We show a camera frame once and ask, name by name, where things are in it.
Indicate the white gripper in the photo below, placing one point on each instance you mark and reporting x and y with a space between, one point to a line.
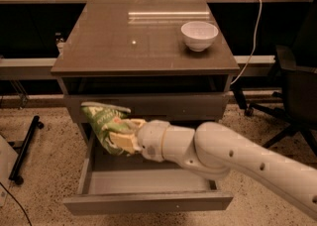
151 140

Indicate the green jalapeno chip bag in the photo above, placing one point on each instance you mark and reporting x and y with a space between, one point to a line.
107 121

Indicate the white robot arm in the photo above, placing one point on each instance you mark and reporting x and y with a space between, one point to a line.
212 150

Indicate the open grey bottom drawer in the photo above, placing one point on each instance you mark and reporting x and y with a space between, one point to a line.
110 184

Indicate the closed grey middle drawer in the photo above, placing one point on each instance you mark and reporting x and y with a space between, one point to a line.
169 107

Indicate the grey drawer cabinet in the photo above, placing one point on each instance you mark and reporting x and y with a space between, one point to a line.
136 47

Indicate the black wheeled stand base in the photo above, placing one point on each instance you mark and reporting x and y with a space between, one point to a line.
22 150

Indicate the white ceramic bowl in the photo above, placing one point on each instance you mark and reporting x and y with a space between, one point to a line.
198 35

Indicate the black office chair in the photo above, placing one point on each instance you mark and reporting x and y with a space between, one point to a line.
297 66

